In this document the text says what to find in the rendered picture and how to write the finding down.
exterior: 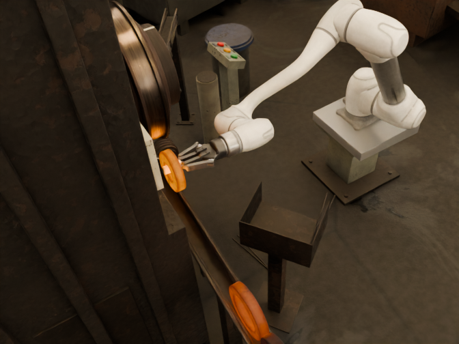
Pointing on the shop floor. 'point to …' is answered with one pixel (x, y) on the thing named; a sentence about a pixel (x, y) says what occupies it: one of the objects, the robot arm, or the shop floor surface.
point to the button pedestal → (227, 74)
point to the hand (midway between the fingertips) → (172, 167)
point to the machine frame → (82, 192)
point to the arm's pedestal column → (348, 173)
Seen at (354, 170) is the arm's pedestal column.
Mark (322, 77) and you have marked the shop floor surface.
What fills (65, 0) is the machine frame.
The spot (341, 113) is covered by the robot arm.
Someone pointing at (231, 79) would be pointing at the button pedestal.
